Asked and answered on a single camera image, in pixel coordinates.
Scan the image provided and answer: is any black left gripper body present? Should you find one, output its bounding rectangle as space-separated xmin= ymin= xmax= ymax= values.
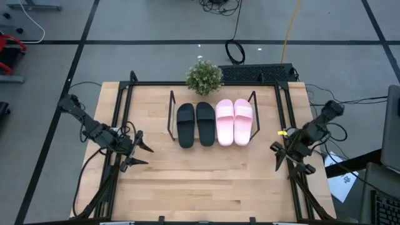
xmin=122 ymin=130 xmax=144 ymax=164

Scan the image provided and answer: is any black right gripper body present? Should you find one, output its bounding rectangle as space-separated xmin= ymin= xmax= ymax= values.
xmin=281 ymin=137 xmax=314 ymax=166

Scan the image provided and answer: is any black rubber slide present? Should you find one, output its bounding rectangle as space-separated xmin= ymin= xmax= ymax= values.
xmin=176 ymin=102 xmax=196 ymax=149
xmin=196 ymin=101 xmax=217 ymax=148

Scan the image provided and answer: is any pink rubber slide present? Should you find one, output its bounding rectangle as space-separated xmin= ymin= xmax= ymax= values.
xmin=214 ymin=99 xmax=235 ymax=148
xmin=233 ymin=98 xmax=254 ymax=147

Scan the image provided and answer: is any white paper sheet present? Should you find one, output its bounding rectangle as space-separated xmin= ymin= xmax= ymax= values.
xmin=324 ymin=151 xmax=360 ymax=204

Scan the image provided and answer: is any black floor bar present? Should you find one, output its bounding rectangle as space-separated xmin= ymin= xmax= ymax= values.
xmin=324 ymin=147 xmax=384 ymax=179

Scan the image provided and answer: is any grey desk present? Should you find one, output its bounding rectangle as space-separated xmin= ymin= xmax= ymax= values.
xmin=358 ymin=161 xmax=400 ymax=225

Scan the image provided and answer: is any potted green plant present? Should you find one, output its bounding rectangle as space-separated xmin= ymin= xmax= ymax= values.
xmin=186 ymin=59 xmax=224 ymax=97

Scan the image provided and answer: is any black keyboard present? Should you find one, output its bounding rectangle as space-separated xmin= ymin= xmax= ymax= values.
xmin=371 ymin=189 xmax=400 ymax=225

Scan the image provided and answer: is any grey monitor back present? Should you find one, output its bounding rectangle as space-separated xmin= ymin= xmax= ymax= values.
xmin=379 ymin=84 xmax=400 ymax=173

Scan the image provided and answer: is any grey metal plate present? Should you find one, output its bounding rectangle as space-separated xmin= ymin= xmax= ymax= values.
xmin=0 ymin=74 xmax=25 ymax=84

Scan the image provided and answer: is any grey metal foot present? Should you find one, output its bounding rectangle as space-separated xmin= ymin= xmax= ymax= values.
xmin=5 ymin=0 xmax=63 ymax=11

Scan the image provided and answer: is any black frame wooden shoe shelf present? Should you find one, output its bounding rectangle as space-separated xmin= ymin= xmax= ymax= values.
xmin=166 ymin=90 xmax=261 ymax=143

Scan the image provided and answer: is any black table rig frame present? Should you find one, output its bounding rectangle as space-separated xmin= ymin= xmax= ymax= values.
xmin=71 ymin=70 xmax=337 ymax=225

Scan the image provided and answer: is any yellow cable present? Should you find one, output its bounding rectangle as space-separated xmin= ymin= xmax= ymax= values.
xmin=280 ymin=0 xmax=302 ymax=64

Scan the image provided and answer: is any black coiled cable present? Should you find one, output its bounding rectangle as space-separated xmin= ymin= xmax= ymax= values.
xmin=224 ymin=0 xmax=246 ymax=66

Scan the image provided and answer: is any white cable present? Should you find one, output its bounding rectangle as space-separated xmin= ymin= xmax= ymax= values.
xmin=17 ymin=0 xmax=46 ymax=44

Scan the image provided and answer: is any black cable bundle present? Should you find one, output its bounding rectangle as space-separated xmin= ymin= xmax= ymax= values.
xmin=198 ymin=0 xmax=242 ymax=17

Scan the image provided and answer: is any red metal frame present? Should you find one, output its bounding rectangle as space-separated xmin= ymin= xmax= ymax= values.
xmin=0 ymin=32 xmax=28 ymax=76

